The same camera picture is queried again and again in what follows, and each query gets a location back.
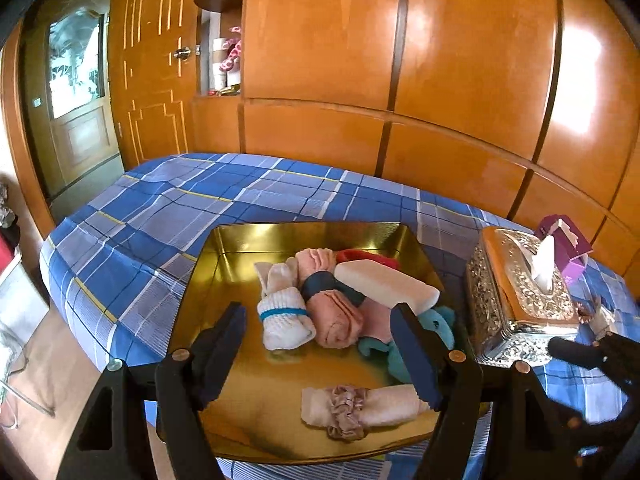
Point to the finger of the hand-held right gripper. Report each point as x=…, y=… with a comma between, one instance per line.
x=595, y=357
x=610, y=435

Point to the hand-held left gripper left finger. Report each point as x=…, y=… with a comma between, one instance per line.
x=222, y=355

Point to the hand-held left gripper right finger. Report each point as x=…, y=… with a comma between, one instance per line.
x=415, y=355

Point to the teal plush toy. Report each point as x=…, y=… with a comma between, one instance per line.
x=435, y=327

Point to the clear plastic packet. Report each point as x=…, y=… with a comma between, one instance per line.
x=600, y=317

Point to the pink cloth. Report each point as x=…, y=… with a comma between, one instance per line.
x=377, y=322

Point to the gold metal tray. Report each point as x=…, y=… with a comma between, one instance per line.
x=270, y=390

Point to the white sock roll teal band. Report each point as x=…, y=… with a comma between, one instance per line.
x=285, y=310

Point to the beige cloth roll with scrunchie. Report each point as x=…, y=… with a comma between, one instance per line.
x=350, y=407

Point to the pink cloth roll navy band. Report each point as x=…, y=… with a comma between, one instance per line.
x=332, y=320

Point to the red lace cloth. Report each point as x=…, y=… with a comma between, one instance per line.
x=367, y=256

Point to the ornate gold tissue box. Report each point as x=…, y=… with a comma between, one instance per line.
x=520, y=285

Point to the purple cardboard tissue box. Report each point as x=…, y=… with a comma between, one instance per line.
x=572, y=255

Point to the white tissue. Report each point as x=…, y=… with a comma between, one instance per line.
x=545, y=265

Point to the blue plaid bed sheet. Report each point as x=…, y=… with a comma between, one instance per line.
x=165, y=210

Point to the clear acrylic stand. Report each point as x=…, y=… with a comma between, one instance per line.
x=20, y=385

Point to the white storage box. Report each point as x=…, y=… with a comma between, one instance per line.
x=20, y=300

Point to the camouflage cloth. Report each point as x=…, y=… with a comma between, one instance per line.
x=6, y=205

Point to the wooden door with gold lines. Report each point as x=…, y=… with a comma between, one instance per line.
x=155, y=85

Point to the glass-paned wooden door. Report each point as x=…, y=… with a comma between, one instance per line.
x=80, y=100

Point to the white cylinder container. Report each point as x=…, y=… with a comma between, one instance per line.
x=218, y=62

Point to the wooden wardrobe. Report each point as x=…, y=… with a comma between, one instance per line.
x=425, y=60

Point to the pink artificial flowers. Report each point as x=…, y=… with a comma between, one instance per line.
x=231, y=55

